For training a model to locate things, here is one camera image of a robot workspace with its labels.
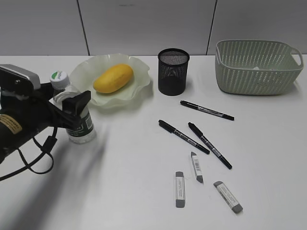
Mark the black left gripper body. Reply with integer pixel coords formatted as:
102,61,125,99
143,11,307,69
0,64,62,161

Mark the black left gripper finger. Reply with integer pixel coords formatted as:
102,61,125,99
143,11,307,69
53,90,91,129

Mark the clear water bottle green label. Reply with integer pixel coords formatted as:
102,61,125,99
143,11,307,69
50,70,96,144

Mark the yellow mango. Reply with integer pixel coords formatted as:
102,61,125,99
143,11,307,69
93,64,133,94

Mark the black marker pen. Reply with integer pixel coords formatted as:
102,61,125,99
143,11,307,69
188,122,232,169
158,120,210,154
180,100,235,121

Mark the eraser with barcode sleeve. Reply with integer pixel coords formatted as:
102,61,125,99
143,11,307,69
190,152,203,184

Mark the grey white eraser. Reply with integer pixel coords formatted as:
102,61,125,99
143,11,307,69
175,171,185,208
213,181,243,214

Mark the frosted green wavy plate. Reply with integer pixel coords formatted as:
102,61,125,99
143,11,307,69
70,54,151,108

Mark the black mesh pen holder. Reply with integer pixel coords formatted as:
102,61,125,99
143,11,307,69
158,48,190,96

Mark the pale green plastic basket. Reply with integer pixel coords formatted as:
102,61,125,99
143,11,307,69
215,40,304,95

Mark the black cable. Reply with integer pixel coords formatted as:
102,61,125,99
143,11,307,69
0,126,58,182

